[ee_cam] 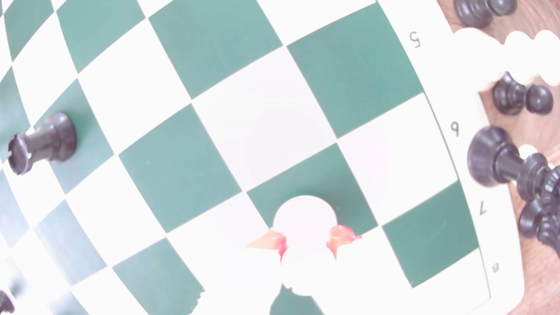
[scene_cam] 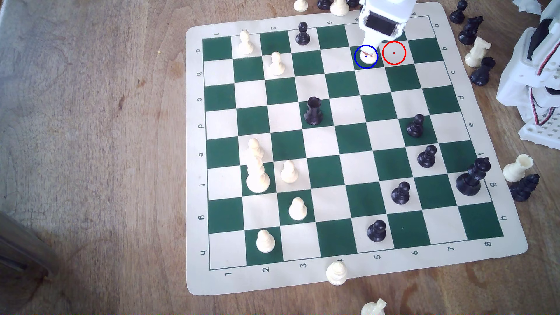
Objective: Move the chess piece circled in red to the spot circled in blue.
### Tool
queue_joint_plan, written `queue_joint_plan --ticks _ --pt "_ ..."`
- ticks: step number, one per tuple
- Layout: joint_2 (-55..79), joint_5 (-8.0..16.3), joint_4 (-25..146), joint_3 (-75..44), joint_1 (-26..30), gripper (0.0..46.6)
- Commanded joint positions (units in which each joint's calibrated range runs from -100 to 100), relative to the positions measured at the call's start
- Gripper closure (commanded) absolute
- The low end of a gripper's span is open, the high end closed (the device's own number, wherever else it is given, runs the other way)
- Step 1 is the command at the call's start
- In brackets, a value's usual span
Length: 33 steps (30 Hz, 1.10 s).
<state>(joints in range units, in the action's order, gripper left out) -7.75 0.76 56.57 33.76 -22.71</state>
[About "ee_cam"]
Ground white rook chess piece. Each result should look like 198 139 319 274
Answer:
271 195 340 298

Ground black rook chess piece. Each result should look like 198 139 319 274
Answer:
7 112 78 176

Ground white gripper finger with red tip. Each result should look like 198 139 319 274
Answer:
188 230 288 315
326 224 416 315

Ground white queen chess piece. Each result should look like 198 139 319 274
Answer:
453 27 560 88

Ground black queen chess piece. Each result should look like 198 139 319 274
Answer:
467 125 560 202

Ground black pawn chess piece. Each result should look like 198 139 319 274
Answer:
454 0 518 29
0 290 15 315
492 72 554 116

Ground green and white chess mat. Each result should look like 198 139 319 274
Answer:
0 0 526 315

